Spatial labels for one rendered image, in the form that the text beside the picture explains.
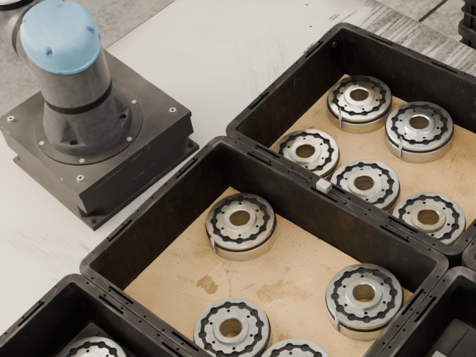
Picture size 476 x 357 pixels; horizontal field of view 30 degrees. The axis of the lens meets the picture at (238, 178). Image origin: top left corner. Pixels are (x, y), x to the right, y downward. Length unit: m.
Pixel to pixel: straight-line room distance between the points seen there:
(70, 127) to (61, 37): 0.17
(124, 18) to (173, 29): 1.22
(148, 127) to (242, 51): 0.34
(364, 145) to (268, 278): 0.28
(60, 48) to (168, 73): 0.43
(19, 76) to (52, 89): 1.55
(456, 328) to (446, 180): 0.25
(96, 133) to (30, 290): 0.28
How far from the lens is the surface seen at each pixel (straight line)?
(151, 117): 1.55
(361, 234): 1.22
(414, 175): 1.37
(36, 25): 1.42
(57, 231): 1.57
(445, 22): 2.91
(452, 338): 1.21
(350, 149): 1.40
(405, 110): 1.42
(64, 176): 1.50
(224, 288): 1.26
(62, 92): 1.44
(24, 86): 2.95
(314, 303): 1.24
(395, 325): 1.10
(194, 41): 1.83
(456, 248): 1.17
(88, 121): 1.48
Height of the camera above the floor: 1.87
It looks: 49 degrees down
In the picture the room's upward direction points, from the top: 11 degrees counter-clockwise
